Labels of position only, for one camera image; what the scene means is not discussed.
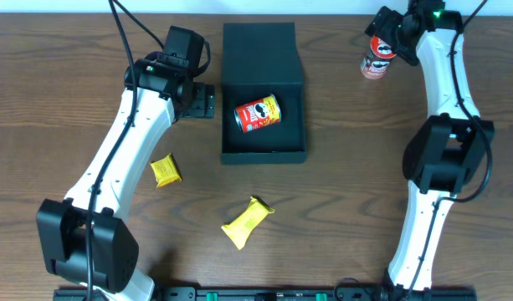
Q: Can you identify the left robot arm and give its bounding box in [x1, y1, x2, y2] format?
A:
[36, 58, 215, 300]

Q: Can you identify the small yellow snack packet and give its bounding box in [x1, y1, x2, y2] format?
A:
[150, 153, 182, 188]

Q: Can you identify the black cable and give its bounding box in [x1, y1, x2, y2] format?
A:
[84, 0, 165, 301]
[406, 0, 494, 301]

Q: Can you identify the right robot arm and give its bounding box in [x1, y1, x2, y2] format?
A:
[365, 1, 495, 300]

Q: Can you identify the dark green open box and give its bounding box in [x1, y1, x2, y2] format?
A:
[220, 23, 307, 165]

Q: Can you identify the right black cable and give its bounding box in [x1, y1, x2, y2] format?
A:
[406, 0, 494, 301]

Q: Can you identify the red Pringles can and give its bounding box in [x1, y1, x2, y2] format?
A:
[234, 94, 281, 133]

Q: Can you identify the left black cable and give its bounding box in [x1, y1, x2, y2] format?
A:
[84, 0, 165, 301]

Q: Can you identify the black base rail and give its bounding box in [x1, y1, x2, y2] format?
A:
[52, 286, 478, 301]

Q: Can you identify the long yellow snack bar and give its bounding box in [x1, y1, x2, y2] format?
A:
[221, 196, 275, 250]

